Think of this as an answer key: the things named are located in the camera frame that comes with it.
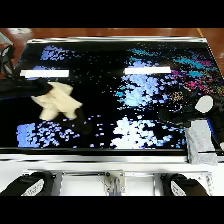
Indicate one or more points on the cream shirt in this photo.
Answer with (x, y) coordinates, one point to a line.
(56, 100)

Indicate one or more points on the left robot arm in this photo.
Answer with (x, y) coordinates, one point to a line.
(20, 88)

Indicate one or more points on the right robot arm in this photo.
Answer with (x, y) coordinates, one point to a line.
(203, 110)

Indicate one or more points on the grey garment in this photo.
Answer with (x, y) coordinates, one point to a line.
(200, 143)

